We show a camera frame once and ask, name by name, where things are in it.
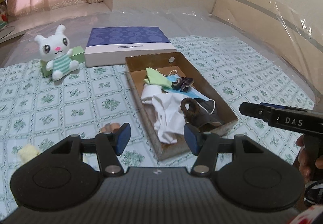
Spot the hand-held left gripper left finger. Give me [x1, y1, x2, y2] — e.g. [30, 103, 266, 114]
[50, 123, 131, 176]

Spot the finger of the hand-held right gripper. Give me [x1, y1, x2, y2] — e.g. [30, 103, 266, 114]
[239, 102, 272, 123]
[260, 103, 288, 110]

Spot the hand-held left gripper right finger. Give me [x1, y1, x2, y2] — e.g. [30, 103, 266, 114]
[184, 123, 263, 176]

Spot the beige scrunchie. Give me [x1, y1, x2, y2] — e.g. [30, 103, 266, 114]
[101, 123, 121, 135]

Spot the brown fuzzy scrunchie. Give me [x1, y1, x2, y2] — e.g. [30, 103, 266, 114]
[180, 98, 202, 123]

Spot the brown cardboard box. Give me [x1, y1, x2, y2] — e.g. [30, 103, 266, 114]
[125, 52, 239, 161]

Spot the dark velvet scrunchie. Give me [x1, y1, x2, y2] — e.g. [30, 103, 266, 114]
[172, 77, 194, 92]

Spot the blue face mask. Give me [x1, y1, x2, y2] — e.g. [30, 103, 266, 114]
[161, 70, 216, 115]

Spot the light green cloth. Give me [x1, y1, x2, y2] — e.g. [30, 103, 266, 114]
[143, 67, 172, 89]

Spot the person's right hand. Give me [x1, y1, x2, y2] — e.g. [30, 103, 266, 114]
[296, 135, 318, 184]

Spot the dark grey cloth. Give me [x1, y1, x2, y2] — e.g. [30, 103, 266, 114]
[194, 99, 225, 131]

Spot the green floral tablecloth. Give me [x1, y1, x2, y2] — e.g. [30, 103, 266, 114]
[0, 34, 316, 214]

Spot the plastic-wrapped beige board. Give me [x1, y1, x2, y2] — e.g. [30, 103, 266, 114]
[209, 0, 323, 83]

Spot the small green box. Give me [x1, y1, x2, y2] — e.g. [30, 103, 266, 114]
[40, 46, 86, 78]

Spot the red and white cloth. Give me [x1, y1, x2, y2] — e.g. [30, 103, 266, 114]
[290, 205, 323, 224]

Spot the yellow terry towel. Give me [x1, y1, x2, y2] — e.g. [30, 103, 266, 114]
[17, 144, 39, 164]

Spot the white plush bunny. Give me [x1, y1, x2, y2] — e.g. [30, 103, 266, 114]
[35, 25, 80, 81]

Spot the purple and white box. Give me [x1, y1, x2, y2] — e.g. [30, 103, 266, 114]
[84, 26, 176, 67]

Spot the grey flat board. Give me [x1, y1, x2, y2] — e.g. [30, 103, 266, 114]
[0, 26, 16, 43]

